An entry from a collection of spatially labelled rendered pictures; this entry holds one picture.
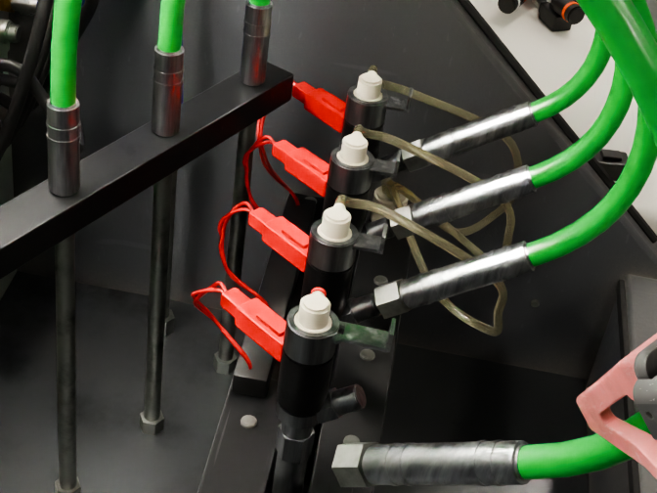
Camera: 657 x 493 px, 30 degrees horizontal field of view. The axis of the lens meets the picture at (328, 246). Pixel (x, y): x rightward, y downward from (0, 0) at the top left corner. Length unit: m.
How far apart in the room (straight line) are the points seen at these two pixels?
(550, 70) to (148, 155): 0.53
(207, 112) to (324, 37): 0.13
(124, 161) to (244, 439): 0.18
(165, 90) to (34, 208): 0.11
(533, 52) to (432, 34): 0.33
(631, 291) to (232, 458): 0.38
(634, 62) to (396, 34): 0.51
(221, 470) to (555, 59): 0.62
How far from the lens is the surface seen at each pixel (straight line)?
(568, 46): 1.24
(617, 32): 0.40
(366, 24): 0.89
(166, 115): 0.77
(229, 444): 0.75
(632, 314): 0.96
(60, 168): 0.71
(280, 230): 0.74
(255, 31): 0.82
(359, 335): 0.64
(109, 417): 0.97
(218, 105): 0.82
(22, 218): 0.71
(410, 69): 0.91
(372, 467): 0.55
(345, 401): 0.67
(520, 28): 1.25
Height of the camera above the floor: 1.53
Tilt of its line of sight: 37 degrees down
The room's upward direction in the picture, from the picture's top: 9 degrees clockwise
